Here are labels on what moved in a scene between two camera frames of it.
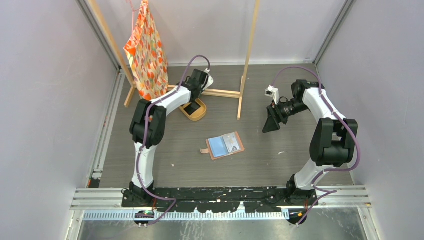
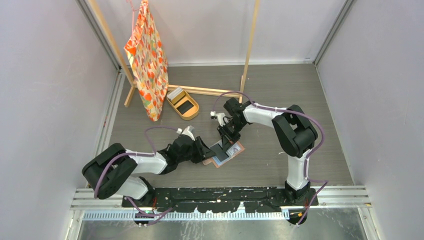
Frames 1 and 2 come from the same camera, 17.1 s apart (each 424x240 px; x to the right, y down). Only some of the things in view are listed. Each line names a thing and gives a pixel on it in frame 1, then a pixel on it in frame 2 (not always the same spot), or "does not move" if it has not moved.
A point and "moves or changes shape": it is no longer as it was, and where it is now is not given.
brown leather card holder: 223,146 moves or changes shape
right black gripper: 275,117 -> 227,139
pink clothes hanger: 133,13 does not move
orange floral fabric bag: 146,56 does not move
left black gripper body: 200,90 -> 196,153
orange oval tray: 198,114 moves or changes shape
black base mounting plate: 225,200 does not move
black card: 191,108 moves or changes shape
